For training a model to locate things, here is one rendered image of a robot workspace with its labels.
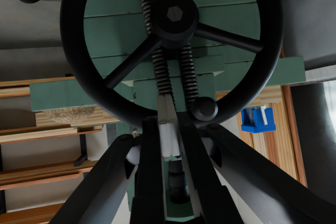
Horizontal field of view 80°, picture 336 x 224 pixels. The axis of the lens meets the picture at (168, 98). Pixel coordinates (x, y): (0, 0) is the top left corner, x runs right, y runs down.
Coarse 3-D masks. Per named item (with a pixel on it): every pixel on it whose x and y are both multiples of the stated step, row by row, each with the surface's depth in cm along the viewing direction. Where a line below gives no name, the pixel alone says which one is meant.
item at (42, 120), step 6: (96, 108) 58; (36, 114) 58; (42, 114) 58; (96, 114) 58; (102, 114) 58; (36, 120) 58; (42, 120) 58; (48, 120) 58; (84, 120) 58; (90, 120) 58; (36, 126) 58
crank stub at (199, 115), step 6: (204, 96) 20; (192, 102) 22; (198, 102) 20; (204, 102) 19; (210, 102) 19; (192, 108) 21; (198, 108) 19; (204, 108) 19; (210, 108) 19; (216, 108) 20; (198, 114) 20; (204, 114) 19; (210, 114) 19; (204, 120) 20
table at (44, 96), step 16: (144, 64) 34; (176, 64) 34; (208, 64) 34; (224, 64) 44; (240, 64) 44; (288, 64) 45; (64, 80) 43; (128, 80) 34; (224, 80) 44; (240, 80) 44; (272, 80) 44; (288, 80) 45; (304, 80) 45; (32, 96) 43; (48, 96) 43; (64, 96) 43; (80, 96) 43; (128, 96) 43
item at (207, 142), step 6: (180, 114) 18; (186, 114) 18; (180, 120) 17; (186, 120) 16; (198, 132) 14; (204, 132) 14; (180, 138) 14; (204, 138) 14; (180, 144) 15; (204, 144) 14; (210, 144) 14; (216, 144) 14; (210, 150) 14; (216, 150) 14
